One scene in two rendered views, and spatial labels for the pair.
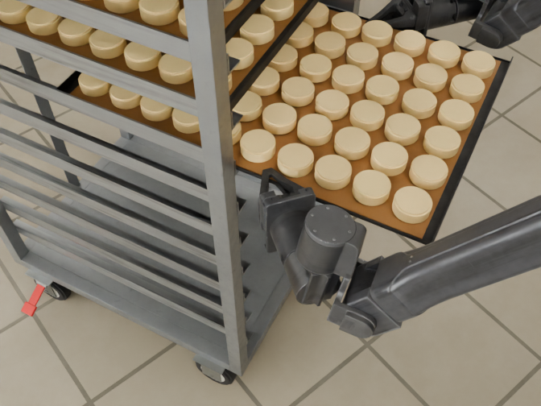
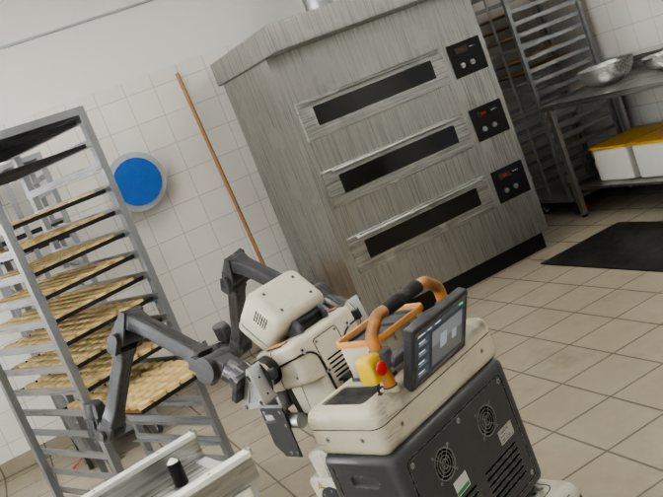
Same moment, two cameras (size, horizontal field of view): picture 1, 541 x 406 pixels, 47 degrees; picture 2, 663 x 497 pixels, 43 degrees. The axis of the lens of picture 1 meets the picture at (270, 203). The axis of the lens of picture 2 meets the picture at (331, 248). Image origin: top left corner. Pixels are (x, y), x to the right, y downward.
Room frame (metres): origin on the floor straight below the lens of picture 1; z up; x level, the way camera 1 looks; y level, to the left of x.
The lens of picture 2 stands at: (-1.86, -1.80, 1.53)
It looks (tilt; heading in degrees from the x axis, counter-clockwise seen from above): 10 degrees down; 18
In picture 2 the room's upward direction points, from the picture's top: 21 degrees counter-clockwise
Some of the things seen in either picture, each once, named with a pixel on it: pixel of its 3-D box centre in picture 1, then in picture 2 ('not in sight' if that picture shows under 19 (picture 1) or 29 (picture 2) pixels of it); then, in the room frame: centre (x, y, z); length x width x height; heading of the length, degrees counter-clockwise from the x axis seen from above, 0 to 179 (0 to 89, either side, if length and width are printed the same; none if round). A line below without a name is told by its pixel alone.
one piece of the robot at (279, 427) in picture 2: not in sight; (308, 402); (0.35, -0.82, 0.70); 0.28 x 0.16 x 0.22; 153
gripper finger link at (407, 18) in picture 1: (390, 26); not in sight; (0.91, -0.21, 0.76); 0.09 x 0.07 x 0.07; 108
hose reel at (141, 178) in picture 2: not in sight; (155, 230); (3.18, 1.00, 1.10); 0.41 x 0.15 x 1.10; 129
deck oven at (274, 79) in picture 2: not in sight; (391, 152); (3.74, -0.59, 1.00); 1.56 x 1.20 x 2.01; 129
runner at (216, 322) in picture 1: (122, 274); not in sight; (0.72, 0.33, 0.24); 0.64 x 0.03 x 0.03; 62
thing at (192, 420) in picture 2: not in sight; (165, 420); (1.07, 0.14, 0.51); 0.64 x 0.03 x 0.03; 62
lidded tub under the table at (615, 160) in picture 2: not in sight; (634, 152); (4.37, -2.11, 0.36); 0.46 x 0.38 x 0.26; 127
